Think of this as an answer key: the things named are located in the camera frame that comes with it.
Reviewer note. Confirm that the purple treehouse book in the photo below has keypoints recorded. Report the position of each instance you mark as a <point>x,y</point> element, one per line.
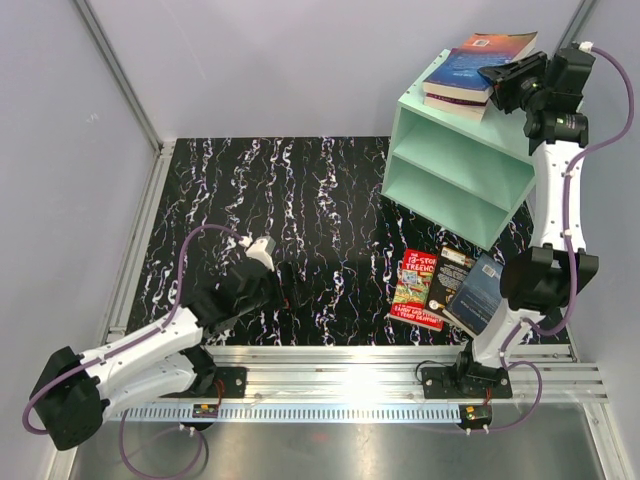
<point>455,102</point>

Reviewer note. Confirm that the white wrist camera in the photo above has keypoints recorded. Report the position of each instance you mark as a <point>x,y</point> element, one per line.
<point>584,46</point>
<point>260,249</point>

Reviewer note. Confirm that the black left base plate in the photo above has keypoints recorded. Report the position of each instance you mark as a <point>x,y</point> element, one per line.
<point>229,380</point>

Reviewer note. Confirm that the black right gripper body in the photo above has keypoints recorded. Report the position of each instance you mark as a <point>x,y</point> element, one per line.
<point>524,91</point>

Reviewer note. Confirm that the white slotted cable duct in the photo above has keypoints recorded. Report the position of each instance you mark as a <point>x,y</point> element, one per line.
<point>300,413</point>

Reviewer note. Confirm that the right aluminium frame post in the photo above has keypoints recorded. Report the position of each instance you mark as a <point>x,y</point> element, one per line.
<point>576,24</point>

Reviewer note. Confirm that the aluminium frame post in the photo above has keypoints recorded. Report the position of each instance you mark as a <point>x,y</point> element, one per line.
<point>576,24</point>
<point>105,48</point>

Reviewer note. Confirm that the left aluminium frame post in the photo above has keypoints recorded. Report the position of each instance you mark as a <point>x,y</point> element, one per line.
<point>105,48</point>

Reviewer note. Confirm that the mint green wooden shelf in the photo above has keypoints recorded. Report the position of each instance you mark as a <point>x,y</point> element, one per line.
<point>470,177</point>

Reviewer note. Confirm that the right control board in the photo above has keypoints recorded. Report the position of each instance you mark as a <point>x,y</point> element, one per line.
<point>475,416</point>

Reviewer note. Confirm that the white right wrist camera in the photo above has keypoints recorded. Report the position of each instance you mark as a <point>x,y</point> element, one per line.
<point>584,46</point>

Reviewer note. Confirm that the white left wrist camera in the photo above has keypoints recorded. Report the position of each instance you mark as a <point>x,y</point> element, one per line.
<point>260,249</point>

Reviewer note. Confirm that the red treehouse book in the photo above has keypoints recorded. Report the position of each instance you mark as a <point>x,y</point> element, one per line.
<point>409,304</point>

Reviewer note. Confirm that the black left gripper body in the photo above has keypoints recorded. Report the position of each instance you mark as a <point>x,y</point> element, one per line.
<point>261,297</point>

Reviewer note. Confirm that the black paperback book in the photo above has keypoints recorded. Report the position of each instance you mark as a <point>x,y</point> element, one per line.
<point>452,268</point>

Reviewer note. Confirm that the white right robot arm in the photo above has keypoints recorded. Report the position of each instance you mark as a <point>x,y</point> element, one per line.
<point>549,274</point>

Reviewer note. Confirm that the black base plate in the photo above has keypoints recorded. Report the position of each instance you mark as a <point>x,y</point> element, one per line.
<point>440,382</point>
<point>229,380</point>

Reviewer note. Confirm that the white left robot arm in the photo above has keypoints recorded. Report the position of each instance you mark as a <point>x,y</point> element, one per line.
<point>77,392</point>

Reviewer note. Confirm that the aluminium mounting rail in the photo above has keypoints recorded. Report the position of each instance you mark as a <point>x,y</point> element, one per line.
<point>386,374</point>

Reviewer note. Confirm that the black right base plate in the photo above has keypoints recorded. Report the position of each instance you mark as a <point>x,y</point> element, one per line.
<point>440,382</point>

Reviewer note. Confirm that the dark blue paperback book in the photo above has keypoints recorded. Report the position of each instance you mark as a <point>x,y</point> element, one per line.
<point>477,298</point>

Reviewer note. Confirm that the black marbled table mat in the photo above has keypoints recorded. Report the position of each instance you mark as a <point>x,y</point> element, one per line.
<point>320,199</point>

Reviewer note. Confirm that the left control board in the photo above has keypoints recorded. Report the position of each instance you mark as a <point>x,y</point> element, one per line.
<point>205,411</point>

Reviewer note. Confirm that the blue orange sunset book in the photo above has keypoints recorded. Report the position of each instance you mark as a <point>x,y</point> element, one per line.
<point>498,49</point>

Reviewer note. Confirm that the control board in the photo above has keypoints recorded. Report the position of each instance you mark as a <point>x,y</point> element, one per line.
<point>205,411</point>
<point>475,416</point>

